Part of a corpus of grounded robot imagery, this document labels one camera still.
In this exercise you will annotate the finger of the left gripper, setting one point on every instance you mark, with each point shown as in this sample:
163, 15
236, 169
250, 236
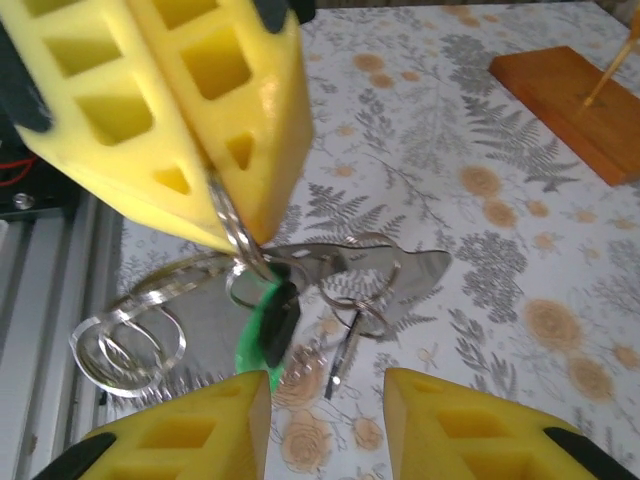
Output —
65, 125
270, 130

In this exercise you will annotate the black headed key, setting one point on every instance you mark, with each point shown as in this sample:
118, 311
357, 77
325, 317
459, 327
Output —
282, 320

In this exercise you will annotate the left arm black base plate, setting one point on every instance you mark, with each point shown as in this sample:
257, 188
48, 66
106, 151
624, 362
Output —
45, 190

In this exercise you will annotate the aluminium table edge rail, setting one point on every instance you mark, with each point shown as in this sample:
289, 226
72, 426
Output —
45, 300

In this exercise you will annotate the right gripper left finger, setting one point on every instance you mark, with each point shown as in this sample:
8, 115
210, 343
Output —
190, 440

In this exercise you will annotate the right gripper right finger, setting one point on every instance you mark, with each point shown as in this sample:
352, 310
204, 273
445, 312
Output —
475, 440

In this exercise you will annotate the silver key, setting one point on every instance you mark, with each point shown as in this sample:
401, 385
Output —
342, 350

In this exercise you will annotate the green key tag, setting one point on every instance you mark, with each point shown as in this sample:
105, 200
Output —
250, 340

